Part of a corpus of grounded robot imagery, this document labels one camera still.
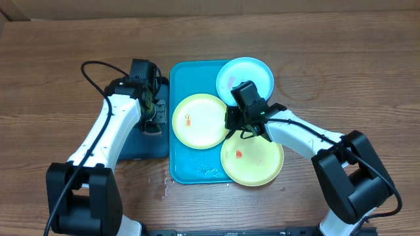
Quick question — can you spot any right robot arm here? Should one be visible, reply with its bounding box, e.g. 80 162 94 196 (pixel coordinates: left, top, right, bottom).
225 99 402 235

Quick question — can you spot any black water tray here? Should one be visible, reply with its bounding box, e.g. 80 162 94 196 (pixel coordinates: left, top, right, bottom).
105 77 169 161

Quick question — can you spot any yellow-green plate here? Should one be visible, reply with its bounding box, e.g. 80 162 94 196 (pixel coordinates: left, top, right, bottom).
172 94 228 149
220 131 284 187

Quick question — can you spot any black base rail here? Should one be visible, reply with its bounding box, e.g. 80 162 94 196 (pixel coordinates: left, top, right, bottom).
145 226 321 236

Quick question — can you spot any teal plastic serving tray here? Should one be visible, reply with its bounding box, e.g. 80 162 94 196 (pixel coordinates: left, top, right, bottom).
169 60 232 184

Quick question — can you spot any light blue plate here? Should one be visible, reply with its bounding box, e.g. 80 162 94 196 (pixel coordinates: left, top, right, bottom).
216 57 274 106

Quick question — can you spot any green dish sponge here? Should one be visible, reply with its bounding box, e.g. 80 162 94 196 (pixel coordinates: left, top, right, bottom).
143 121 161 135

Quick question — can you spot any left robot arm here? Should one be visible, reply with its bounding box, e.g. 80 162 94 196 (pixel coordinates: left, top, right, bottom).
44 83 169 235

